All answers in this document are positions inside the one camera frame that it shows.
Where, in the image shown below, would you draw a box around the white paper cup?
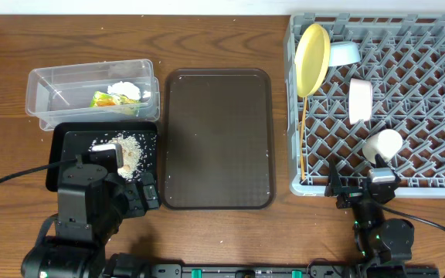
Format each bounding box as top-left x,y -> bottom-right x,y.
362,129 -> 403,164

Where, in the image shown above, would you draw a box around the rice and peanut scraps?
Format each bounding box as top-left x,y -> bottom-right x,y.
88,131 -> 157,181

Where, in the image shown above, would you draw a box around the wooden chopstick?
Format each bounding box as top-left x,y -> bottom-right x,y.
299,96 -> 307,181
301,97 -> 307,135

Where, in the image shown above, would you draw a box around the white bowl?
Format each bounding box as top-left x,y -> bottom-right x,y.
348,79 -> 373,125

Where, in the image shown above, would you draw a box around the green snack wrapper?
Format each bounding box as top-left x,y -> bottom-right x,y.
90,91 -> 139,107

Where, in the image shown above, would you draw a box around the white tissue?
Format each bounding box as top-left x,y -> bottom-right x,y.
107,81 -> 141,100

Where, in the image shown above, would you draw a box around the blue bowl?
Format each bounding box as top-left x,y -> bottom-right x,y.
329,41 -> 361,66

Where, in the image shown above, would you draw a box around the yellow plate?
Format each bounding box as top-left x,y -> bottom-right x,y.
294,23 -> 331,97

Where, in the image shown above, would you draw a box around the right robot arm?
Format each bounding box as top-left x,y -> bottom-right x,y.
324,154 -> 414,278

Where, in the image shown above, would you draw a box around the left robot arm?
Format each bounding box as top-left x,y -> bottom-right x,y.
21,163 -> 161,277

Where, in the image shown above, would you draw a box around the grey dishwasher rack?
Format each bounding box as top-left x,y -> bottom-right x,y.
284,13 -> 445,198

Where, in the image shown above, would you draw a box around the dark brown serving tray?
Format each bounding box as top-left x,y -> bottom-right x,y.
161,68 -> 276,210

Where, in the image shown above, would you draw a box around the black rectangular bin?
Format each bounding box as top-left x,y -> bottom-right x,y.
49,121 -> 158,191

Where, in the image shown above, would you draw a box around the clear plastic bin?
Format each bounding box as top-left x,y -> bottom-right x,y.
25,59 -> 160,131

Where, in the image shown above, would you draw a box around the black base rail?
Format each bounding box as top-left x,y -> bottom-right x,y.
150,263 -> 440,278

